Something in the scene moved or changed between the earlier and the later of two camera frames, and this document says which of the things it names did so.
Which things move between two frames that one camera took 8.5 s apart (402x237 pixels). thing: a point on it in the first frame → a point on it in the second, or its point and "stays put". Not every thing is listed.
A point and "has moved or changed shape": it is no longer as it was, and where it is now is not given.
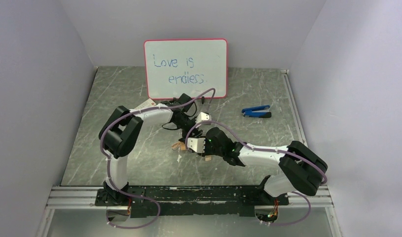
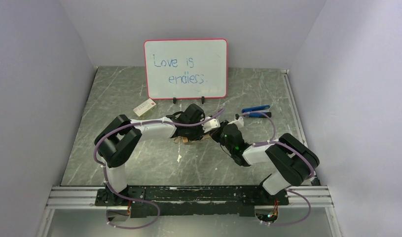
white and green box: (148, 103) stays put
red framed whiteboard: (175, 67) stays put
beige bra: (180, 145) has moved or changed shape
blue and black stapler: (260, 111) stays put
